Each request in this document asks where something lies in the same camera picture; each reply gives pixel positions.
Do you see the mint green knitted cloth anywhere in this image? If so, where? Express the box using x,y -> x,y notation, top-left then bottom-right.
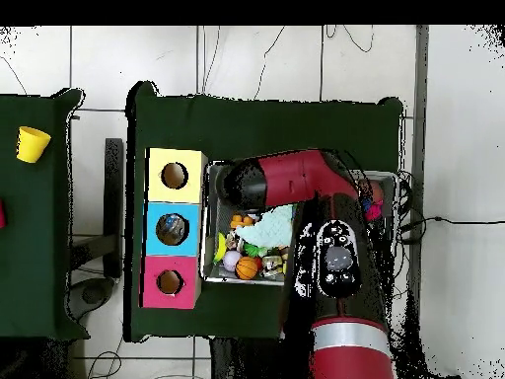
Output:
235,204 -> 295,249

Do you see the yellow plastic cup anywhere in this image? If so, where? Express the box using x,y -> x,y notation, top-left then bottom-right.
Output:
15,125 -> 52,164

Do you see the silver mesh bin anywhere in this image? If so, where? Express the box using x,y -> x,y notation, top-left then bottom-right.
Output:
199,159 -> 398,292

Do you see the wooden three-hole box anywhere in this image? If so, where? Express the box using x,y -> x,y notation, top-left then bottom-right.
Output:
139,147 -> 209,310

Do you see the orange plastic toy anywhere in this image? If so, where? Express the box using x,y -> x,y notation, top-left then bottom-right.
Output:
229,213 -> 255,229

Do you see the small green koosh ball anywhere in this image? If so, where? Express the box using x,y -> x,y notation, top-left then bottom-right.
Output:
242,242 -> 269,259

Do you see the yellow toy banana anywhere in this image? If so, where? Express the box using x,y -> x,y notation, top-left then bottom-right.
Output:
212,231 -> 228,265

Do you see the white toy baseball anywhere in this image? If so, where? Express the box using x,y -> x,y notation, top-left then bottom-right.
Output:
222,250 -> 243,273

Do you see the orange toy basketball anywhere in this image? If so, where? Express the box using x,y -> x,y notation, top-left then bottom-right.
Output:
235,256 -> 260,280

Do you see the dark green table cloth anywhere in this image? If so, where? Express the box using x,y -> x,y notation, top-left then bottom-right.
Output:
123,80 -> 405,343

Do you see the black stand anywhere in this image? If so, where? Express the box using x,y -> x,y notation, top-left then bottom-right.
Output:
66,137 -> 124,322

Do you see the dark green side-table cloth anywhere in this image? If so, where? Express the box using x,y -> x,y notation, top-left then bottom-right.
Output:
0,88 -> 92,341

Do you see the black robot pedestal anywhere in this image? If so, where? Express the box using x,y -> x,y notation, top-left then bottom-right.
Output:
208,337 -> 287,379

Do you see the black power cable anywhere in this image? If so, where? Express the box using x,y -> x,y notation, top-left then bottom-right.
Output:
397,214 -> 505,246

